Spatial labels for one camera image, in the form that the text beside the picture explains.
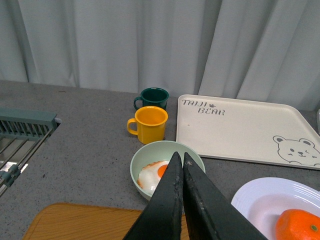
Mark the dark green enamel mug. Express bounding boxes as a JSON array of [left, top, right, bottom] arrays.
[[133, 87, 170, 110]]

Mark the grey-green sink drying rack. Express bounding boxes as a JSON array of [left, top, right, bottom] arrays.
[[0, 107, 61, 195]]

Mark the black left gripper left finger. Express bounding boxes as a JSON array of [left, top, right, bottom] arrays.
[[124, 152, 184, 240]]

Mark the wooden cutting board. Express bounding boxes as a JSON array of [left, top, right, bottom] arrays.
[[21, 202, 190, 240]]

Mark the fake fried egg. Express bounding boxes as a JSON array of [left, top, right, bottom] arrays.
[[137, 160, 169, 195]]

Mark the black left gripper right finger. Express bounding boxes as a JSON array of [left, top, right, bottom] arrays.
[[183, 153, 266, 240]]

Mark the cream bear serving tray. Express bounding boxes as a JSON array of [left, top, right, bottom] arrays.
[[176, 94, 320, 170]]

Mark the light green bowl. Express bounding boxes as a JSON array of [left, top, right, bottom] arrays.
[[130, 140, 206, 201]]

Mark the orange mandarin fruit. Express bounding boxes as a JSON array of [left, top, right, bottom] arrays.
[[275, 209, 320, 240]]

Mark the white round plate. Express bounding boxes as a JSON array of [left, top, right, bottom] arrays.
[[231, 177, 320, 240]]

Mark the clear acrylic cup rack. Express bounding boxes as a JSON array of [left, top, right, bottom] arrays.
[[316, 109, 320, 125]]

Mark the yellow enamel mug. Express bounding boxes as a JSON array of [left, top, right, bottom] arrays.
[[127, 106, 169, 145]]

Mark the white curtain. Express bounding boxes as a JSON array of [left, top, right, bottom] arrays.
[[0, 0, 320, 111]]

